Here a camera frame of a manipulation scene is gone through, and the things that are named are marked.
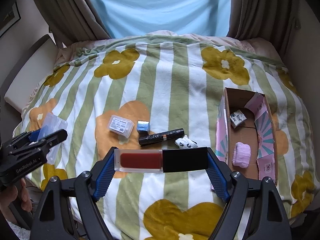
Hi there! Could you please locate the clear plastic case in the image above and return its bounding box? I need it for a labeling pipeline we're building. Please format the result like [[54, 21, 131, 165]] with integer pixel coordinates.
[[38, 113, 68, 165]]

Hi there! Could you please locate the pink towel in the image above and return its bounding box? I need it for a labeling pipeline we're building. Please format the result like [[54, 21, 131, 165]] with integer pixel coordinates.
[[232, 142, 251, 168]]

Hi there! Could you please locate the floss pick clear box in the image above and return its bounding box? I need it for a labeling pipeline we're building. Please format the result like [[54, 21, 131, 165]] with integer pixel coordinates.
[[107, 115, 134, 138]]

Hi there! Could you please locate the small silver blue box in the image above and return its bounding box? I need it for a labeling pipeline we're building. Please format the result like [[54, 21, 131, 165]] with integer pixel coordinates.
[[136, 120, 150, 135]]

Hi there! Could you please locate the black mascara tube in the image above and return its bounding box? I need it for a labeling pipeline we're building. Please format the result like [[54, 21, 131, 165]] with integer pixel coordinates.
[[138, 128, 185, 147]]

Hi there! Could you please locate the white floral tissue pack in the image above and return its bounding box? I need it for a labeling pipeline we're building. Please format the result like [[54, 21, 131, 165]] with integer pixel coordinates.
[[230, 110, 247, 128]]

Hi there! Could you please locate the red lip gloss tube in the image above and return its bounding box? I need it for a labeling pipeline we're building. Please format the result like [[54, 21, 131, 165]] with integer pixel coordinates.
[[114, 147, 209, 173]]

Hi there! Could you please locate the white panda sock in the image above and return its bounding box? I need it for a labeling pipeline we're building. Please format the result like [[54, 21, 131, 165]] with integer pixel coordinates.
[[175, 135, 198, 149]]

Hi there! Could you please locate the person's left hand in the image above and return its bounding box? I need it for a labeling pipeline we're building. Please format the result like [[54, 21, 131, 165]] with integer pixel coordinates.
[[1, 178, 32, 224]]

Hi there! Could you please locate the white headboard cushion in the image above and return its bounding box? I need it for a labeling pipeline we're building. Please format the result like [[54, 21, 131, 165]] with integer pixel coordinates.
[[1, 34, 58, 113]]

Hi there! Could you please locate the pink cardboard box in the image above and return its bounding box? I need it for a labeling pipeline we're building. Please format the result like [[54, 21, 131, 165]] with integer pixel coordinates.
[[215, 88, 278, 183]]

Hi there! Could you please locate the floral striped green blanket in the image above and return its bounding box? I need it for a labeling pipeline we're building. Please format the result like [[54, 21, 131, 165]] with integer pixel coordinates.
[[15, 35, 319, 239]]

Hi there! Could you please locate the brown left drape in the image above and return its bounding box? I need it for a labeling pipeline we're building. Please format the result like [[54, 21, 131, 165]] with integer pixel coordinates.
[[34, 0, 110, 46]]

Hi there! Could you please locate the brown drape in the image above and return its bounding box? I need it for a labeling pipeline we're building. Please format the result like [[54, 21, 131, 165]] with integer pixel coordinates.
[[227, 0, 299, 57], [34, 0, 110, 46]]

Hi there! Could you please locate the light blue sheer curtain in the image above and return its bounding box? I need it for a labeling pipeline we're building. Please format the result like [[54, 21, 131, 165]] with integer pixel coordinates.
[[90, 0, 231, 38]]

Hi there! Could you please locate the brown right drape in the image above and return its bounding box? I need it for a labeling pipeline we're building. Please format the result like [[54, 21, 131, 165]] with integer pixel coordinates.
[[227, 0, 299, 57]]

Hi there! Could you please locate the dark framed wall picture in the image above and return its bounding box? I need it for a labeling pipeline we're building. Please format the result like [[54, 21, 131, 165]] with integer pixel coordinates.
[[0, 2, 21, 37]]

